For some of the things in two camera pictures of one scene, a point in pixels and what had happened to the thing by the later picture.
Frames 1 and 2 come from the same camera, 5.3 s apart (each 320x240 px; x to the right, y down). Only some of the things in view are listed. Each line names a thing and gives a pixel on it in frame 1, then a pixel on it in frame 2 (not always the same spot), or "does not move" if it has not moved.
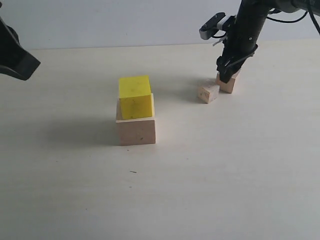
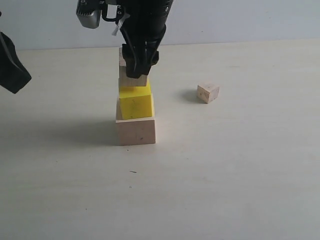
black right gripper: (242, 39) -> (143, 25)
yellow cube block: (135, 97) does not move
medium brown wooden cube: (226, 87) -> (124, 80)
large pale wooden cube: (136, 131) does not move
